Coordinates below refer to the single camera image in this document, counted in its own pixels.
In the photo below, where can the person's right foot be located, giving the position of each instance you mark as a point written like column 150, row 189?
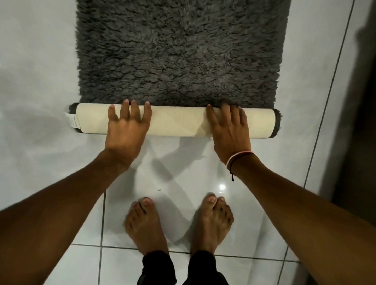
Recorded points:
column 212, row 226

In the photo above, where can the person's left foot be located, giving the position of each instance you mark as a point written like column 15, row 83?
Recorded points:
column 145, row 226

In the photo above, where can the person's right middle finger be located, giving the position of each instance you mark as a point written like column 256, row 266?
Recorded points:
column 225, row 113

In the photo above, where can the person's right little finger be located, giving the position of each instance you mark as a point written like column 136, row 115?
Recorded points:
column 243, row 117

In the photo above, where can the person's right forearm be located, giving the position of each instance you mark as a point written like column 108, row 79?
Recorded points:
column 302, row 220

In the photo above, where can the grey shaggy rug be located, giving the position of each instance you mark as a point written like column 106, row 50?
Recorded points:
column 179, row 47

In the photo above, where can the person's foot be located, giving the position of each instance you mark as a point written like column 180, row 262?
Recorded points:
column 212, row 226
column 145, row 226

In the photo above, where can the person's left little finger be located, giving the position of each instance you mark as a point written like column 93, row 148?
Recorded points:
column 112, row 113

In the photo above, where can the person's left middle finger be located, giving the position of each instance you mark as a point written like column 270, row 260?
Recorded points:
column 135, row 110

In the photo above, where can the person's left forearm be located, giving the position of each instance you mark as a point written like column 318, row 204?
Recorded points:
column 48, row 215

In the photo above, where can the black trousers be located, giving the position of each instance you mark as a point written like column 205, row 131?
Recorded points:
column 157, row 273

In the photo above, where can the person's left hand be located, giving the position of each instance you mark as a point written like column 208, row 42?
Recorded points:
column 126, row 135

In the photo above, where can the white rug label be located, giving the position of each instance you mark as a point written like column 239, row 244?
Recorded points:
column 72, row 121

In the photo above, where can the person's right hand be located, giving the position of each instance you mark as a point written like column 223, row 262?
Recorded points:
column 230, row 139

